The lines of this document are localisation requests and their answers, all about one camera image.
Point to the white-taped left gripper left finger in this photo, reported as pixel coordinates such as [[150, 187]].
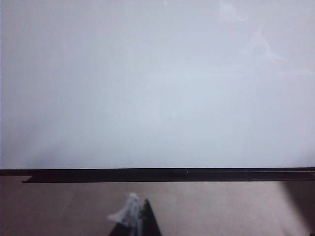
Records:
[[129, 214]]

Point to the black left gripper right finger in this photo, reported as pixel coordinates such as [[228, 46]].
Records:
[[149, 221]]

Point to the black table edge strip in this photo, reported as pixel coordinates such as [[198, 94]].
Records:
[[157, 178]]

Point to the white whiteboard with black frame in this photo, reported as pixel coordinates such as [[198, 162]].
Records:
[[152, 86]]

